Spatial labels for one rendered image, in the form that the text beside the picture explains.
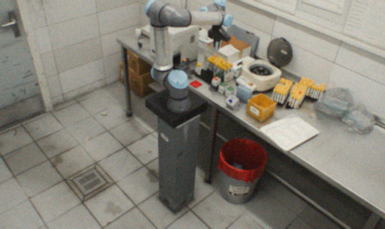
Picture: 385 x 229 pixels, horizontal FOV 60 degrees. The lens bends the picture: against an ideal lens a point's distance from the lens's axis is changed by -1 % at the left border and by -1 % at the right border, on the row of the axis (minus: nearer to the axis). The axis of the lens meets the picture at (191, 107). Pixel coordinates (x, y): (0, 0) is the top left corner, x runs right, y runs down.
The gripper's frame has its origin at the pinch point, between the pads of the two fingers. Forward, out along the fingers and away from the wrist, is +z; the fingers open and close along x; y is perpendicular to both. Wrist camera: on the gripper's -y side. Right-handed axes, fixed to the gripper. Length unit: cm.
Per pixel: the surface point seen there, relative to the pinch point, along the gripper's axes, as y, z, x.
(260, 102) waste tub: -39.6, 23.2, -2.8
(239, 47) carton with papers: 14.7, 17.8, -44.2
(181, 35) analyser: 32.6, -0.4, 4.2
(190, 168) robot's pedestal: -21, 73, 41
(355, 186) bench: -116, 26, 14
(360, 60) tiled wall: -76, -9, -50
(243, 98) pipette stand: -29.5, 22.8, 2.4
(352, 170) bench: -109, 26, 4
